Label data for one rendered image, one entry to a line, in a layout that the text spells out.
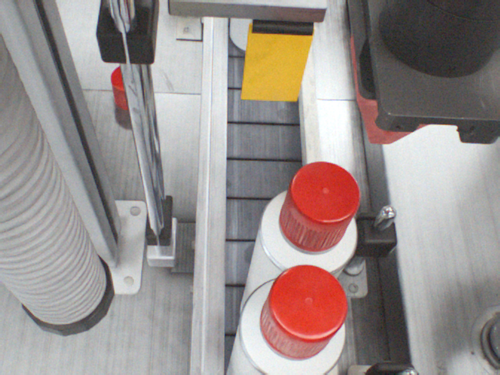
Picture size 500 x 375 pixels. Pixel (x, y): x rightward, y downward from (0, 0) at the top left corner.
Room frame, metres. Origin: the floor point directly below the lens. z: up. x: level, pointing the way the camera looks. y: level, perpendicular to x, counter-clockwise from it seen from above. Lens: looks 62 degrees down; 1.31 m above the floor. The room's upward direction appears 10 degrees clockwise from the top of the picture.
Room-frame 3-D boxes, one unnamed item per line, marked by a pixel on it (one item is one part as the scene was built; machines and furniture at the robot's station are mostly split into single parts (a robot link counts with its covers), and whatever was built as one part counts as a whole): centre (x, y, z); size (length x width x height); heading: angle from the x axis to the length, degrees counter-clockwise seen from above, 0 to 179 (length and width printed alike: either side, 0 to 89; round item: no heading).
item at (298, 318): (0.07, -0.03, 0.98); 0.05 x 0.05 x 0.20
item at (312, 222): (0.12, -0.03, 0.98); 0.05 x 0.05 x 0.20
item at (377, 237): (0.19, -0.10, 0.89); 0.03 x 0.03 x 0.12; 9
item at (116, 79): (0.34, 0.14, 0.85); 0.03 x 0.03 x 0.03
